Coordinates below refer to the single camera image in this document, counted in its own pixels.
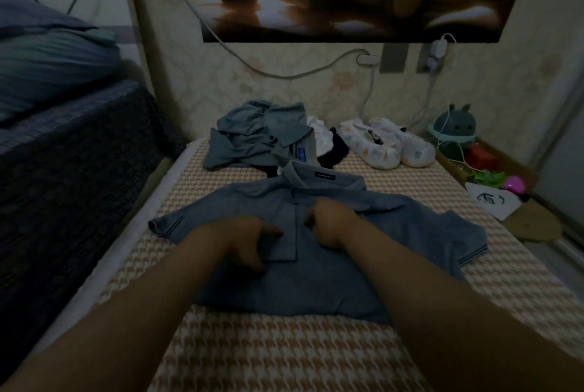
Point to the person's left hand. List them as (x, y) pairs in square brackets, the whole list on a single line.
[(244, 241)]

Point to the person's right hand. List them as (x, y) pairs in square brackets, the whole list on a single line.
[(333, 221)]

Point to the blue polo shirt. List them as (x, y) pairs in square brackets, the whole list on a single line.
[(319, 273)]

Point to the black garment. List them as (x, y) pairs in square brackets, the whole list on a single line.
[(336, 150)]

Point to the white polo shirt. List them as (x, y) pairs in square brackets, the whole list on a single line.
[(319, 136)]

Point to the person's left forearm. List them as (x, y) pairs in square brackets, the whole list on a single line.
[(119, 323)]

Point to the person's right forearm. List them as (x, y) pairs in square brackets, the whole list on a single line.
[(465, 314)]

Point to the teal round bunny lamp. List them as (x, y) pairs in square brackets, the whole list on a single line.
[(453, 122)]

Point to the white printed card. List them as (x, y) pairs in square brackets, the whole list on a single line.
[(493, 200)]

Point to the green toy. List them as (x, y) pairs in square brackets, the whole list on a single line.
[(488, 177)]

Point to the red toy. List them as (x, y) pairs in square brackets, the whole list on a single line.
[(482, 157)]

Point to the dark patterned bed cover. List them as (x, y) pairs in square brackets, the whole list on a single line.
[(68, 186)]

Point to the pink ball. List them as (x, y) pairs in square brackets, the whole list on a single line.
[(515, 185)]

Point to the white charger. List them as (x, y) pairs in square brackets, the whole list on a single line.
[(439, 51)]

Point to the wooden bedside tray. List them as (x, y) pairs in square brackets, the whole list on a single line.
[(538, 223)]

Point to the grey sliding door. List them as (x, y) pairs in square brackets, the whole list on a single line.
[(561, 177)]

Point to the grey-green pillow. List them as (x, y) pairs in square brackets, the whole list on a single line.
[(50, 68)]

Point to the blue pillow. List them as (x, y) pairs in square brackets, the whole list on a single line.
[(32, 13)]

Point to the white wall plug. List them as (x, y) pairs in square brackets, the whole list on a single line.
[(367, 59)]

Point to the grey wall socket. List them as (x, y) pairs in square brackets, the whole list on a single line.
[(393, 58)]

